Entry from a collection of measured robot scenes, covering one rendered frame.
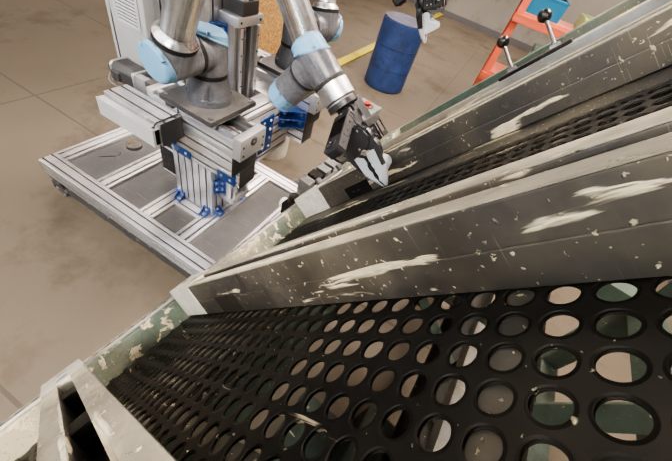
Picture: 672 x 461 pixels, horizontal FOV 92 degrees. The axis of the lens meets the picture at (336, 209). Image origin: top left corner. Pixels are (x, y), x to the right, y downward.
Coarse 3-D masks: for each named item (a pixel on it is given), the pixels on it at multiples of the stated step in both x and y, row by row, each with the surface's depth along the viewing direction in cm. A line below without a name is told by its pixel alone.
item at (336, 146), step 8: (344, 112) 70; (336, 120) 71; (344, 120) 68; (352, 120) 69; (336, 128) 69; (344, 128) 67; (336, 136) 66; (344, 136) 66; (328, 144) 66; (336, 144) 64; (344, 144) 66; (328, 152) 66; (336, 152) 65; (344, 152) 65
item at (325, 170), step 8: (328, 160) 149; (336, 160) 152; (344, 160) 153; (312, 168) 148; (320, 168) 143; (328, 168) 145; (336, 168) 150; (304, 176) 137; (312, 176) 139; (320, 176) 140; (328, 176) 145; (304, 184) 135; (312, 184) 136; (296, 192) 141; (280, 200) 128; (288, 200) 125
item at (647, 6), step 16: (656, 0) 76; (624, 16) 81; (640, 16) 79; (592, 32) 85; (608, 32) 84; (576, 48) 89; (544, 64) 94; (512, 80) 101; (480, 96) 108; (448, 112) 116; (416, 128) 126; (384, 144) 138
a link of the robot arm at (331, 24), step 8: (320, 0) 133; (328, 0) 133; (312, 8) 136; (320, 8) 133; (328, 8) 133; (336, 8) 135; (320, 16) 134; (328, 16) 135; (336, 16) 137; (320, 24) 134; (328, 24) 136; (336, 24) 139; (320, 32) 136; (328, 32) 138; (336, 32) 140; (328, 40) 143
